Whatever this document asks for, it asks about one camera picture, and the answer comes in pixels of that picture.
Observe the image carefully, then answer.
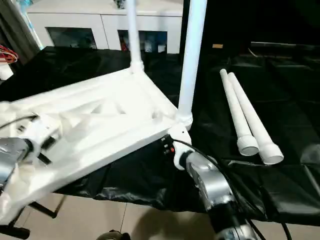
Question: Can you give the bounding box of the white plastic table top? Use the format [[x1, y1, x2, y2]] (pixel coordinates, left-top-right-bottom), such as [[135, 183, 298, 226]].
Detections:
[[0, 67, 194, 226]]

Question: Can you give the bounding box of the white plastic table leg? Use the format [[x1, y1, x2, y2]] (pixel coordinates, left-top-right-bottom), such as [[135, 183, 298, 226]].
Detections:
[[175, 0, 209, 130], [125, 0, 147, 74], [219, 68, 260, 157], [227, 72, 285, 166]]

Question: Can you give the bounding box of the black work mat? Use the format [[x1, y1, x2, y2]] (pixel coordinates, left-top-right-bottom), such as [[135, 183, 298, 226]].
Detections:
[[0, 46, 320, 223]]

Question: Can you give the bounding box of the white glass-door cabinet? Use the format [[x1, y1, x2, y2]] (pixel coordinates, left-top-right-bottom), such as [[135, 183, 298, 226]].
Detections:
[[26, 0, 185, 55]]

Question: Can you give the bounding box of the black folding table frame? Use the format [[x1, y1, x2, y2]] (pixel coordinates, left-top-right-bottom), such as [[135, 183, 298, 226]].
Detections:
[[0, 195, 68, 240]]

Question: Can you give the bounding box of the red cable bundle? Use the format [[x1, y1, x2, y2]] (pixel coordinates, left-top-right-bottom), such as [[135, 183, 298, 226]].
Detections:
[[0, 44, 19, 65]]

